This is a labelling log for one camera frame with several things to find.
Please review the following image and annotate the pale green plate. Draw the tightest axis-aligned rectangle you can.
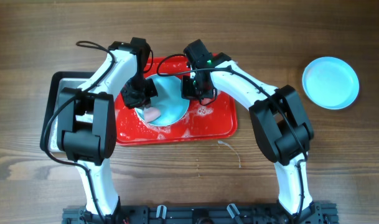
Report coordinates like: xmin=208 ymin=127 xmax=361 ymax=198
xmin=324 ymin=89 xmax=359 ymax=110

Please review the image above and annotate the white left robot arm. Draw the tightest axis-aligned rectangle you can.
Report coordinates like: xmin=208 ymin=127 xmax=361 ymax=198
xmin=42 ymin=41 xmax=157 ymax=223

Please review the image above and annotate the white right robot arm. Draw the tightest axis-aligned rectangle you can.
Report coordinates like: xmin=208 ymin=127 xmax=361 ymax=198
xmin=187 ymin=60 xmax=314 ymax=220

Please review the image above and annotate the pink sponge green scourer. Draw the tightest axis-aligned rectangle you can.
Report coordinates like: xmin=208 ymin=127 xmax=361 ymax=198
xmin=143 ymin=107 xmax=161 ymax=123

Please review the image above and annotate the light blue plate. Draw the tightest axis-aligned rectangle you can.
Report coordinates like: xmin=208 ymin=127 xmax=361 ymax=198
xmin=302 ymin=57 xmax=360 ymax=109
xmin=135 ymin=74 xmax=190 ymax=126

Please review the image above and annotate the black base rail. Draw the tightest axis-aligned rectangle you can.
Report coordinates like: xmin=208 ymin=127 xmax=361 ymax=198
xmin=61 ymin=202 xmax=339 ymax=224

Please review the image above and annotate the red plastic tray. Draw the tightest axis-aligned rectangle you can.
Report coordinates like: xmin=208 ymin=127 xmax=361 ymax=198
xmin=115 ymin=57 xmax=238 ymax=146

